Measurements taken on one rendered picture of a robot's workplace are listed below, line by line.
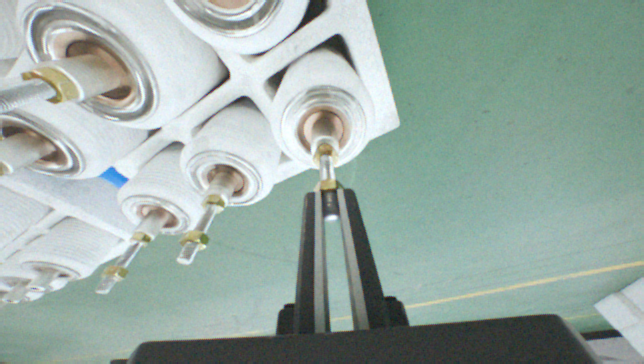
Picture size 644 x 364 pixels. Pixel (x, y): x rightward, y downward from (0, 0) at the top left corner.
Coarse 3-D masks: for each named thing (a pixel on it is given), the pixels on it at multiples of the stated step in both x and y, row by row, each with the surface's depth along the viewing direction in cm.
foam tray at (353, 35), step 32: (320, 0) 24; (352, 0) 16; (320, 32) 18; (352, 32) 18; (0, 64) 20; (32, 64) 18; (256, 64) 19; (288, 64) 29; (352, 64) 23; (224, 96) 21; (256, 96) 21; (384, 96) 22; (160, 128) 33; (192, 128) 24; (384, 128) 25; (128, 160) 26; (288, 160) 28
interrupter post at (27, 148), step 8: (16, 136) 15; (24, 136) 16; (32, 136) 16; (0, 144) 15; (8, 144) 15; (16, 144) 15; (24, 144) 15; (32, 144) 16; (40, 144) 16; (0, 152) 14; (8, 152) 15; (16, 152) 15; (24, 152) 15; (32, 152) 16; (40, 152) 16; (48, 152) 17; (0, 160) 14; (8, 160) 15; (16, 160) 15; (24, 160) 15; (32, 160) 16; (8, 168) 15; (16, 168) 15
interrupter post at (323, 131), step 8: (320, 120) 16; (328, 120) 16; (312, 128) 16; (320, 128) 15; (328, 128) 15; (312, 136) 15; (320, 136) 14; (328, 136) 14; (336, 136) 15; (312, 144) 14; (320, 144) 14; (336, 144) 14; (312, 152) 15
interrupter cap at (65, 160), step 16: (16, 112) 14; (0, 128) 15; (16, 128) 16; (32, 128) 15; (48, 128) 15; (48, 144) 17; (64, 144) 16; (48, 160) 18; (64, 160) 18; (80, 160) 17; (64, 176) 19
